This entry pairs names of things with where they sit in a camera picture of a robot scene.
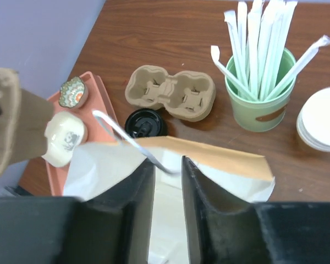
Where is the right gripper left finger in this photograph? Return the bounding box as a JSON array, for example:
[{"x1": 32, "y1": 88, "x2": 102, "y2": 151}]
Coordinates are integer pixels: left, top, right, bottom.
[{"x1": 0, "y1": 161, "x2": 155, "y2": 263}]

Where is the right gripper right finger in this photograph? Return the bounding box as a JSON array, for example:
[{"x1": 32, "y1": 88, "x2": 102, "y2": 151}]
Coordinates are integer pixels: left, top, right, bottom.
[{"x1": 181, "y1": 157, "x2": 330, "y2": 263}]

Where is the brown paper bag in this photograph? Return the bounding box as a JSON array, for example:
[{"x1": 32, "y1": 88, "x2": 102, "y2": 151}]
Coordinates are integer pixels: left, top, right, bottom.
[{"x1": 62, "y1": 109, "x2": 276, "y2": 264}]

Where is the cardboard cup carrier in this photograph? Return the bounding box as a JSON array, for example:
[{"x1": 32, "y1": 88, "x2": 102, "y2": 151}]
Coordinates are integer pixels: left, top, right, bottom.
[
  {"x1": 125, "y1": 65, "x2": 216, "y2": 122},
  {"x1": 0, "y1": 68, "x2": 54, "y2": 176}
]

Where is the stack of paper cups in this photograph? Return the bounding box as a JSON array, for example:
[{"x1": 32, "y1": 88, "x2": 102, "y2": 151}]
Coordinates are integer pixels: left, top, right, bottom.
[{"x1": 296, "y1": 87, "x2": 330, "y2": 152}]

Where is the stack of black lids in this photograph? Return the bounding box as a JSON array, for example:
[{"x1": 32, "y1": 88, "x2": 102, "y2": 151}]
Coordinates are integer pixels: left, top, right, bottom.
[{"x1": 124, "y1": 108, "x2": 168, "y2": 139}]

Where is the cream square bowl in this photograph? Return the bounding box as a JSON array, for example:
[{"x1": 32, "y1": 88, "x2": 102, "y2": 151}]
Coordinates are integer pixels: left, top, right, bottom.
[{"x1": 42, "y1": 111, "x2": 88, "y2": 168}]

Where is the green straw holder cup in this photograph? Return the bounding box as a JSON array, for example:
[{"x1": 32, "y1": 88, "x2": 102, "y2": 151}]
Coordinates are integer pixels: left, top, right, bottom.
[{"x1": 224, "y1": 48, "x2": 297, "y2": 133}]

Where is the pink plastic tray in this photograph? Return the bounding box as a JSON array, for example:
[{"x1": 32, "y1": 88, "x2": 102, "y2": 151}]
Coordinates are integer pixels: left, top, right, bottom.
[{"x1": 44, "y1": 71, "x2": 117, "y2": 196}]

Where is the small floral dish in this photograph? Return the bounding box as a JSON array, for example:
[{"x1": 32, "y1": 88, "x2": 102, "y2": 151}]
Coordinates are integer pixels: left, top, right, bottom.
[{"x1": 58, "y1": 76, "x2": 89, "y2": 109}]

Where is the wrapped straws bundle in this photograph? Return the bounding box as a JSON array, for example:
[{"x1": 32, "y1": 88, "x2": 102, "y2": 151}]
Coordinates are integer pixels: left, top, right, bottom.
[{"x1": 211, "y1": 1, "x2": 330, "y2": 102}]

